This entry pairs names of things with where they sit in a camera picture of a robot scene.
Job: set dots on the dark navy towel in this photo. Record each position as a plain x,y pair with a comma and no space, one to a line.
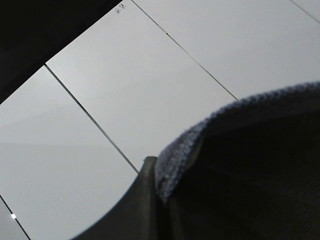
249,171

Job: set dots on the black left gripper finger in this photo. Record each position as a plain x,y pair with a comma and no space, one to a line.
134,217

